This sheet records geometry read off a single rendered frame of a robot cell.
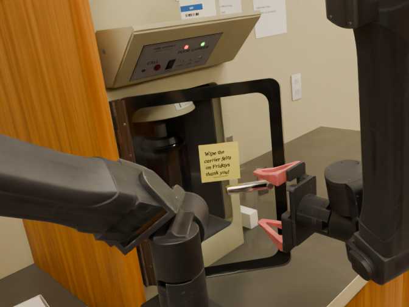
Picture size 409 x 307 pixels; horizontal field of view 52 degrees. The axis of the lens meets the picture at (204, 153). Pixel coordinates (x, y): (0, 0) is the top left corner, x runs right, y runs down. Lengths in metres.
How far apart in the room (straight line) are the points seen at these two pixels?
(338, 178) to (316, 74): 1.55
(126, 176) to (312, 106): 1.74
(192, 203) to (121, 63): 0.30
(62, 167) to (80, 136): 0.36
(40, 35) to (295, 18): 1.38
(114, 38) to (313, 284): 0.64
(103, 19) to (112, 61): 0.09
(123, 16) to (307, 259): 0.67
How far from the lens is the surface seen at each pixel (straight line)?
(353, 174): 0.60
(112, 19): 0.80
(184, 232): 0.46
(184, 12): 0.84
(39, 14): 0.77
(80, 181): 0.38
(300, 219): 0.68
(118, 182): 0.41
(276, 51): 1.86
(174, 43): 0.77
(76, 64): 0.68
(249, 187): 0.79
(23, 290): 1.16
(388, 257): 0.57
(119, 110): 0.79
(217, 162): 0.82
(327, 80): 2.21
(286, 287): 0.97
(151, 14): 0.85
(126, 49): 0.71
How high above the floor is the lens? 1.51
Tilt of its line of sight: 18 degrees down
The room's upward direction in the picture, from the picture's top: 7 degrees counter-clockwise
